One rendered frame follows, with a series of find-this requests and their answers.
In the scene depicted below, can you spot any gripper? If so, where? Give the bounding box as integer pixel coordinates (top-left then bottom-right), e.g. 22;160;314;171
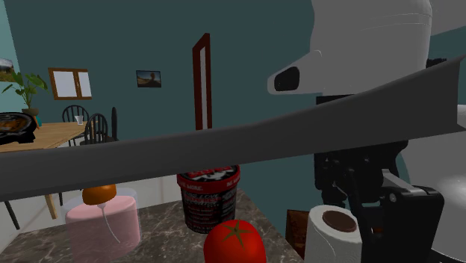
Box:
314;140;445;263

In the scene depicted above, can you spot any white paper towel roll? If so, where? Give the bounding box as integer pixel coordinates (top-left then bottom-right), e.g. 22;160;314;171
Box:
303;204;364;263

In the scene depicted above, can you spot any brown box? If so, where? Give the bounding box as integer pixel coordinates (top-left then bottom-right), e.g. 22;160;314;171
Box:
285;208;311;260

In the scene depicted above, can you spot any red tomato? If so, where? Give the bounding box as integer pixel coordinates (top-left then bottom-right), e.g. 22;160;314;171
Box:
202;219;267;263

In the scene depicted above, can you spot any black and red tub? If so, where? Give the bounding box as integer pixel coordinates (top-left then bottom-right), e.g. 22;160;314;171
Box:
176;164;241;235

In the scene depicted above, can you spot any dark grey slanted bar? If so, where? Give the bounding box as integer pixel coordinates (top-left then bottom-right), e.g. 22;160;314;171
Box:
0;54;466;202

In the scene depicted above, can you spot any red-brown door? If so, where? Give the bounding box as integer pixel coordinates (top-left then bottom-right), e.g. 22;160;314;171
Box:
191;32;213;132

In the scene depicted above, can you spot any pink soap bottle orange cap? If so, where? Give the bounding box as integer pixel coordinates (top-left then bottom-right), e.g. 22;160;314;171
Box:
64;183;142;263

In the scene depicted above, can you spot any black wooden chair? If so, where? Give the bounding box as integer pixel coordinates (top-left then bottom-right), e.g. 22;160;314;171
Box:
61;105;90;147
80;112;110;146
108;106;120;143

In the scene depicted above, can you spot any wooden framed window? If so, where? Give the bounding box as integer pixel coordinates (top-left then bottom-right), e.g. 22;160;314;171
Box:
48;66;93;101

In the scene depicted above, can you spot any wooden dining table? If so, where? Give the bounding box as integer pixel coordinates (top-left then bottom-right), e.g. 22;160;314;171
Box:
0;121;95;231

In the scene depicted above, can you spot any black frying pan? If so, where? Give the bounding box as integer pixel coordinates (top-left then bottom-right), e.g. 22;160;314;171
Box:
0;111;40;146

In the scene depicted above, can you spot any green potted plant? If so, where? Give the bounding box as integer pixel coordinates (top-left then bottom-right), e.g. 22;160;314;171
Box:
1;69;49;127

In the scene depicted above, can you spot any dark framed wall picture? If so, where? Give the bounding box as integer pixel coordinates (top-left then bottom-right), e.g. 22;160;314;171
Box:
136;69;162;89

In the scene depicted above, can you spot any landscape wall picture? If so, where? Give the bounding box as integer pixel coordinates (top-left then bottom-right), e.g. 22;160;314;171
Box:
0;58;16;82

